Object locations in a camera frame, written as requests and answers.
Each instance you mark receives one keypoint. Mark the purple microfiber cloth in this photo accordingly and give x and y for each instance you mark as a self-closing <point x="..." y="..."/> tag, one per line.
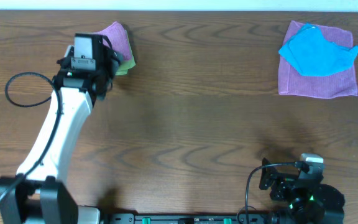
<point x="119" y="40"/>

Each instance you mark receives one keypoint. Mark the flat purple cloth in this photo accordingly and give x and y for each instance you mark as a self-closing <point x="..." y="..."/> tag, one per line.
<point x="290" y="82"/>

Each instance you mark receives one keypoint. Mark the folded green cloth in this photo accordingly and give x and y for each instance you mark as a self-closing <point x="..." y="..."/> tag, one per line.
<point x="127" y="64"/>

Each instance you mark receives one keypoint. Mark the blue microfiber cloth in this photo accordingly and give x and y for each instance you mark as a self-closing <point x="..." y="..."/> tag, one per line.
<point x="311" y="55"/>

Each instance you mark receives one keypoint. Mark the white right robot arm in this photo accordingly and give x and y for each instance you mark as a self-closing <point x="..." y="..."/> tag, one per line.
<point x="308" y="199"/>

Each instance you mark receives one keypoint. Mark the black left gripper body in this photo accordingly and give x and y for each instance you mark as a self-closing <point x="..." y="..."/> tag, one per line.
<point x="113" y="62"/>

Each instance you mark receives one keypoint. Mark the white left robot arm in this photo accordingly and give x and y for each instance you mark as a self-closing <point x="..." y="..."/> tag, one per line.
<point x="38" y="193"/>

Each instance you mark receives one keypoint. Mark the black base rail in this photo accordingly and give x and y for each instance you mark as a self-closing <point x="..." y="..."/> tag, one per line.
<point x="129" y="218"/>

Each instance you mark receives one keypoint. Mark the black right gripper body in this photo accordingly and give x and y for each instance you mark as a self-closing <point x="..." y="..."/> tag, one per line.
<point x="270" y="180"/>

